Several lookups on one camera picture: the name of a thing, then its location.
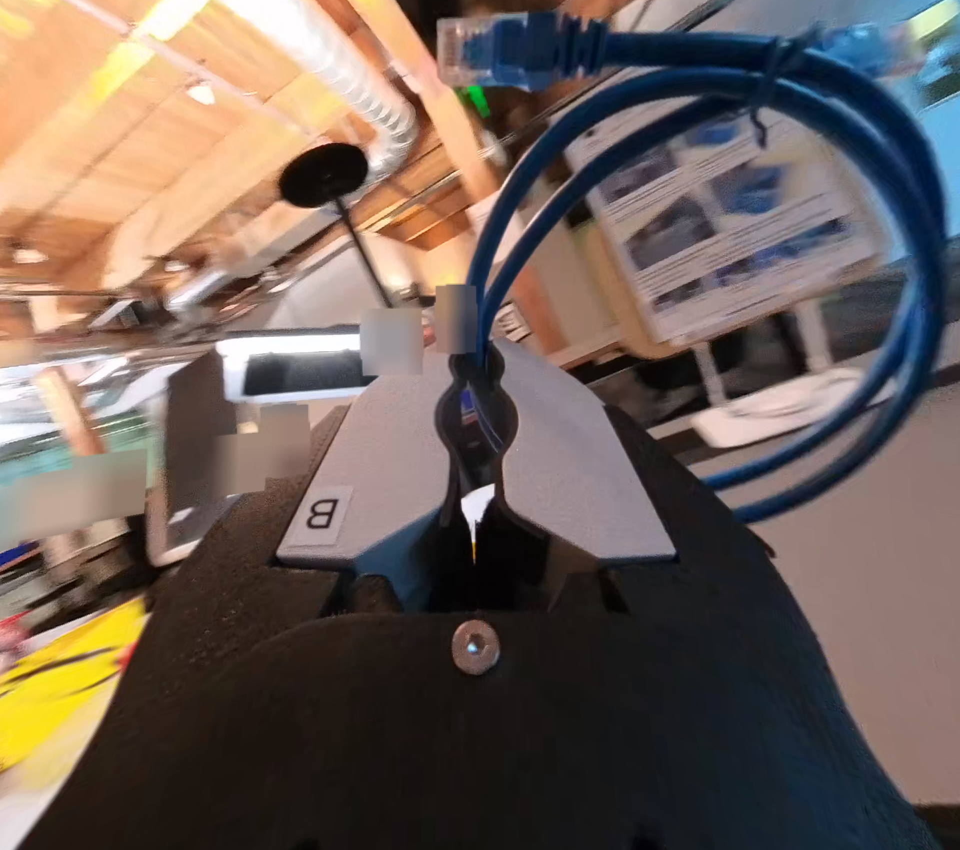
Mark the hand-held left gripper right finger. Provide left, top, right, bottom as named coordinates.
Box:
left=491, top=338, right=678, bottom=563

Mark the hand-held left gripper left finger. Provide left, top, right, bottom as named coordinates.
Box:
left=276, top=353, right=462, bottom=573

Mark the yellow plastic bin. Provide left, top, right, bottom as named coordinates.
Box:
left=0, top=598, right=147, bottom=772

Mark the blue ethernet cable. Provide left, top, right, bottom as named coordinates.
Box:
left=436, top=10, right=948, bottom=527

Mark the studio light panel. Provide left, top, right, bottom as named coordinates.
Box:
left=216, top=327, right=380, bottom=403

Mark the wooden instruction board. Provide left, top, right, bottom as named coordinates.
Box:
left=562, top=111, right=886, bottom=347

